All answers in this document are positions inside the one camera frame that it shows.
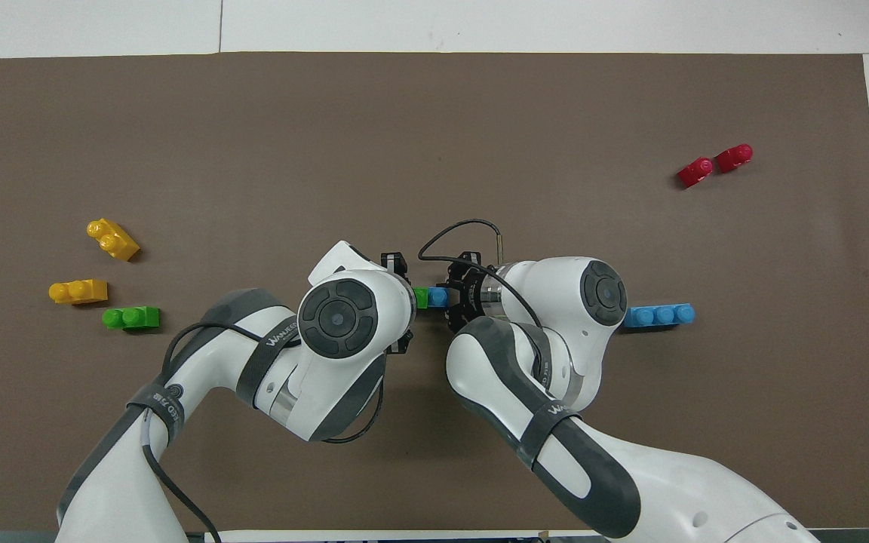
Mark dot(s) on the red one-stud toy block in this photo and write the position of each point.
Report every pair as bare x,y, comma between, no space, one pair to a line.
695,173
734,158

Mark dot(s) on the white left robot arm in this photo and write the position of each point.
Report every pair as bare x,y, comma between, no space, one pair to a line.
329,324

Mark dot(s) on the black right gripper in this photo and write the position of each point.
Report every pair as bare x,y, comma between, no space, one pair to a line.
483,290

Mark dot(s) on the blue three-stud toy block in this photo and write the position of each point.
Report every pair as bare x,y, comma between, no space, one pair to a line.
438,296
658,316

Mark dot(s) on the green two-stud toy block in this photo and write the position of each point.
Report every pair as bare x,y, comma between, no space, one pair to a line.
133,318
420,299

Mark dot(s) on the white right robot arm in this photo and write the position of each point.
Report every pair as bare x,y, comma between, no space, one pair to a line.
555,302

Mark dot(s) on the yellow two-stud toy block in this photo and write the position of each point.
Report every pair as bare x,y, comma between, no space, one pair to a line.
113,240
76,291

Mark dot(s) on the brown table mat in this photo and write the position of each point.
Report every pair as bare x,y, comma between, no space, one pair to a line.
434,136

